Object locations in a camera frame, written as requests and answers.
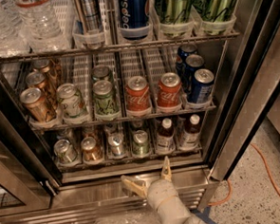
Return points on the green can middle shelf back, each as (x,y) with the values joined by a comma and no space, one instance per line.
(102,72)

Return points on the tall silver plaid can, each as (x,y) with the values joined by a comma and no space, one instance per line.
(89,24)

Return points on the silver can bottom shelf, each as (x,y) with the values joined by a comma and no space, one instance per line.
(116,144)

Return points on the blue Pepsi can back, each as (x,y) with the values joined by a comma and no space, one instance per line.
(183,52)

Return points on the red coca-cola can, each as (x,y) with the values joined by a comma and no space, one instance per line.
(138,99)
(169,86)

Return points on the orange-brown can bottom shelf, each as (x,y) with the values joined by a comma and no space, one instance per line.
(92,153)

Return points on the clear water bottle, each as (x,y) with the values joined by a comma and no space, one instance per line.
(42,28)
(0,27)

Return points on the gold can back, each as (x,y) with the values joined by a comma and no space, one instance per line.
(47,67)

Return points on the red Coca-Cola can left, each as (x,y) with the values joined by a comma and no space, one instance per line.
(138,99)

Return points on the tall green can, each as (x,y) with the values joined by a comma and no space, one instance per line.
(215,11)
(173,16)

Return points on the clear water bottle left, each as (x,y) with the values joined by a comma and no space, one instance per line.
(0,27)

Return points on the blue tape on floor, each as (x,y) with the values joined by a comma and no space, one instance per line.
(204,215)

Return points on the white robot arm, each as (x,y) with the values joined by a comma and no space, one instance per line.
(162,196)

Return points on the green can middle shelf front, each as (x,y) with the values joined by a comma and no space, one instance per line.
(105,101)

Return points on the stainless steel fridge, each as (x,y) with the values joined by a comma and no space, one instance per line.
(242,55)

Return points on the blue Pepsi can middle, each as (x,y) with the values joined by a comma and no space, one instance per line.
(191,64)

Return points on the clear water bottle right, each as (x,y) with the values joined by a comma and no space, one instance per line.
(42,28)

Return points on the white-green can middle shelf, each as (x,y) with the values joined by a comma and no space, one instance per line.
(71,100)

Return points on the red Coca-Cola can right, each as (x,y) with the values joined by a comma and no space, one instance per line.
(169,86)

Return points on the brown bottle white cap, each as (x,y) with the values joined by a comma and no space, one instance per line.
(165,138)
(188,136)

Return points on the tall green can right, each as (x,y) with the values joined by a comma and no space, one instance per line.
(215,11)

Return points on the open fridge door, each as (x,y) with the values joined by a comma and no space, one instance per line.
(24,184)

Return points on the gold can front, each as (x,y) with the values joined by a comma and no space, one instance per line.
(37,104)

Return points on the green soda can bottom shelf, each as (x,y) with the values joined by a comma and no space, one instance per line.
(141,145)

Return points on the silver-green can bottom left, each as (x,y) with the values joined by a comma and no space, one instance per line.
(65,152)

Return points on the brown bottle white cap left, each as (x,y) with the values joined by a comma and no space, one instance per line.
(165,138)

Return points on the tall green can left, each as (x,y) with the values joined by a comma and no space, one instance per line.
(173,16)

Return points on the gold can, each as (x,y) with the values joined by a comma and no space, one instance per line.
(37,104)
(47,67)
(39,80)

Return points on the blue Pepsi can front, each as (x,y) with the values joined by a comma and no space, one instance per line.
(201,87)

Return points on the gold can middle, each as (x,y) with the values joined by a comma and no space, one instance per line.
(39,80)

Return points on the tall blue Pepsi can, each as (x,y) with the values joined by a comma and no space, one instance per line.
(133,16)

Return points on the brown bottle white cap right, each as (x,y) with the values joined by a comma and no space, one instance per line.
(188,136)

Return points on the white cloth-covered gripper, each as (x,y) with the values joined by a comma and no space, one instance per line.
(159,192)

